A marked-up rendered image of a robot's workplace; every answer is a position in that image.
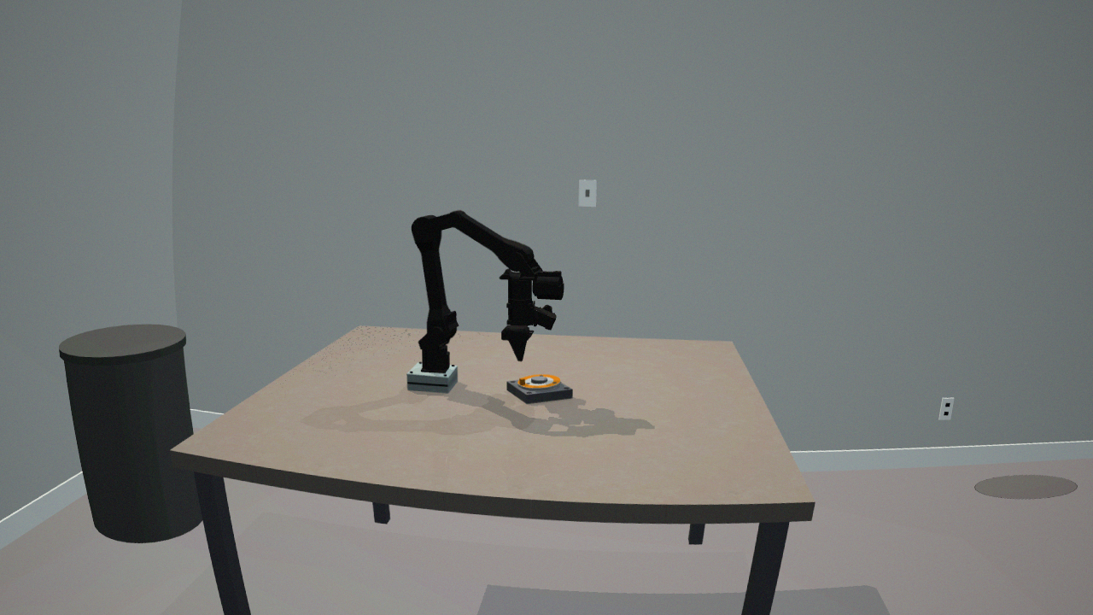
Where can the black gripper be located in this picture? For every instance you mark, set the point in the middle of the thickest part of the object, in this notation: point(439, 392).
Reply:
point(517, 332)

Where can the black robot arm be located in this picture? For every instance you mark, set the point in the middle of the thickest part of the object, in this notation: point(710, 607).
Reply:
point(442, 324)

